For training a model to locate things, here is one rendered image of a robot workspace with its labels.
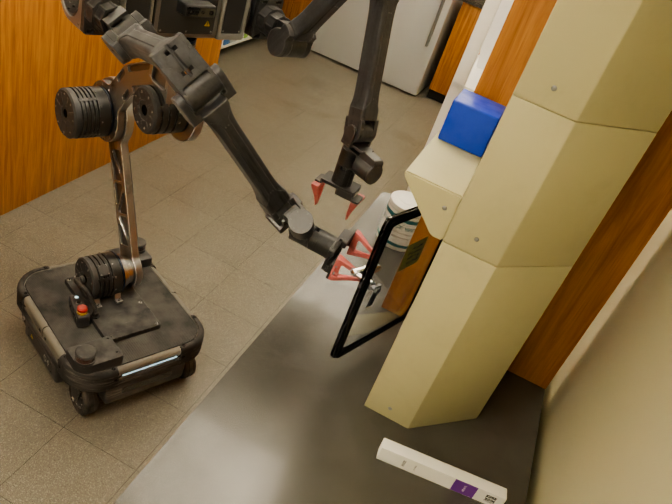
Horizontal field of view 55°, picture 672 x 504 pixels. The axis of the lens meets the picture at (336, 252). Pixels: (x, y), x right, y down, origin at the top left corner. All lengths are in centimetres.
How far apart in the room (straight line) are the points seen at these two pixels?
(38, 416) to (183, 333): 57
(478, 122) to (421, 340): 46
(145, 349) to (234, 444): 117
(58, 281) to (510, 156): 197
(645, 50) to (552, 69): 14
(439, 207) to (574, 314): 61
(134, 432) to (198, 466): 123
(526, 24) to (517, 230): 48
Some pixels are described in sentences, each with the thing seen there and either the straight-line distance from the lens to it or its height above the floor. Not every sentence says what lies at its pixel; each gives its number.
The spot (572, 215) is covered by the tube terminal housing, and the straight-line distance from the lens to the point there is 126.
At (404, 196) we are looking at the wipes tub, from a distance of 204.
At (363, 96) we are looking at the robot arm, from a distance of 167.
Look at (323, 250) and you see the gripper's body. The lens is 148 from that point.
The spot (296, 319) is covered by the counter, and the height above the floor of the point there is 94.
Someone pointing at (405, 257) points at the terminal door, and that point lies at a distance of 145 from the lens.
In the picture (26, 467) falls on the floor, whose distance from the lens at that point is 244.
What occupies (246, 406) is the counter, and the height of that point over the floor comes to 94.
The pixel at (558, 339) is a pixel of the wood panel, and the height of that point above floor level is 110.
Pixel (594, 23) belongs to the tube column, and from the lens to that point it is 109.
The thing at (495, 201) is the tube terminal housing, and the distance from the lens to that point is 117.
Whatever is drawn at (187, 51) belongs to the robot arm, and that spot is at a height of 156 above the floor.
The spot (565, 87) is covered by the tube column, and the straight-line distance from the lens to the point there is 110.
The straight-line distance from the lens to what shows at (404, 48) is 629.
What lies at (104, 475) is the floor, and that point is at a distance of 242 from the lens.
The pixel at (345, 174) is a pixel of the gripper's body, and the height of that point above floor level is 123.
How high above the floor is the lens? 200
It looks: 33 degrees down
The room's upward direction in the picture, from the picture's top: 20 degrees clockwise
